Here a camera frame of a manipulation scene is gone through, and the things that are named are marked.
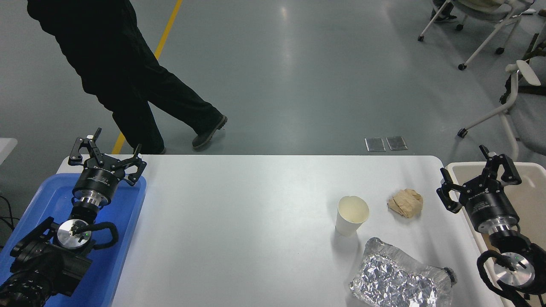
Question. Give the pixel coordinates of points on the crumpled silver foil tray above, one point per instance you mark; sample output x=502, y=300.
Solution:
x=396, y=277

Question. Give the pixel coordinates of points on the seated person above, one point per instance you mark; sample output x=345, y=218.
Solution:
x=443, y=10

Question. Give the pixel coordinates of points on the white wheeled chair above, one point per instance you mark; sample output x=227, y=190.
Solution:
x=490, y=10

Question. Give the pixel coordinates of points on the large pale bin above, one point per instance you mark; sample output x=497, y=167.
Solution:
x=531, y=200

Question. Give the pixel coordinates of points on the white chair with armrest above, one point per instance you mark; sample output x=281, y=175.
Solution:
x=529, y=128

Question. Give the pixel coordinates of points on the metal floor plate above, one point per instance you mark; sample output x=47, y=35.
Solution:
x=396, y=143
x=375, y=144

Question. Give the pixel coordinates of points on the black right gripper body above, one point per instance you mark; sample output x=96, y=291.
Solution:
x=488, y=204

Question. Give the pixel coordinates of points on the white paper cup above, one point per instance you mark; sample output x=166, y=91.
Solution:
x=347, y=224

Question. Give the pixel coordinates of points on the small white table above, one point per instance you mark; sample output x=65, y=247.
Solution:
x=6, y=147

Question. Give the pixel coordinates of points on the blue plastic tray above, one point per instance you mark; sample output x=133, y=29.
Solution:
x=47, y=200

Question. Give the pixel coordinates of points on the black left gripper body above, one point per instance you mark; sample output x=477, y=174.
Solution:
x=98, y=181

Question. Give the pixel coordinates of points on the crumpled tan paper ball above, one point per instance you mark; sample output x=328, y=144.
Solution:
x=406, y=203

